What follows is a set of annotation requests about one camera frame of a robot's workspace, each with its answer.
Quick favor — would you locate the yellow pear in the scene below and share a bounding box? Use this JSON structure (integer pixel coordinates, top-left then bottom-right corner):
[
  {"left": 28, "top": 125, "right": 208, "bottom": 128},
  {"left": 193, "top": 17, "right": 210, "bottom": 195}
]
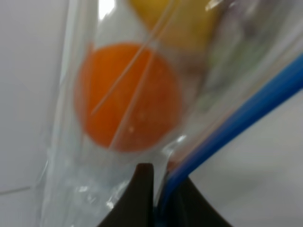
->
[{"left": 128, "top": 0, "right": 222, "bottom": 52}]

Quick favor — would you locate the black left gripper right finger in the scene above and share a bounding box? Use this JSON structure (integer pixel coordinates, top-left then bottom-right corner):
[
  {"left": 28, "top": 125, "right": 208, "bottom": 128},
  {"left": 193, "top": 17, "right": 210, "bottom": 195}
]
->
[{"left": 164, "top": 178, "right": 231, "bottom": 227}]

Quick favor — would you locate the clear zip bag blue strip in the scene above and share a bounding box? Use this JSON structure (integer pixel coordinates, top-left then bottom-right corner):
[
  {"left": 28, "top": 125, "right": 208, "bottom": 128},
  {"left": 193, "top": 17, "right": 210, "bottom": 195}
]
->
[{"left": 37, "top": 0, "right": 303, "bottom": 227}]

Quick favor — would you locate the purple eggplant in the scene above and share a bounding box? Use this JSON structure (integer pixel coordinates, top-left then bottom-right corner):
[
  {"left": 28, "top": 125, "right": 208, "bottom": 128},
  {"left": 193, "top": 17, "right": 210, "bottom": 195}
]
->
[{"left": 211, "top": 0, "right": 288, "bottom": 72}]

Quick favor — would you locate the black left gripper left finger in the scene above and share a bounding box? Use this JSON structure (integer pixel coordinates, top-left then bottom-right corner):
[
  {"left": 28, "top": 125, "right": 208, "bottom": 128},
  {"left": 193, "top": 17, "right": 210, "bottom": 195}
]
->
[{"left": 99, "top": 163, "right": 154, "bottom": 227}]

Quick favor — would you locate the orange fruit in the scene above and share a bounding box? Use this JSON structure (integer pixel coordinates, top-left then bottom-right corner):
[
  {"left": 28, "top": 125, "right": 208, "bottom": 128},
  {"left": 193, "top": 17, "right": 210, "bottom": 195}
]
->
[{"left": 74, "top": 43, "right": 183, "bottom": 152}]

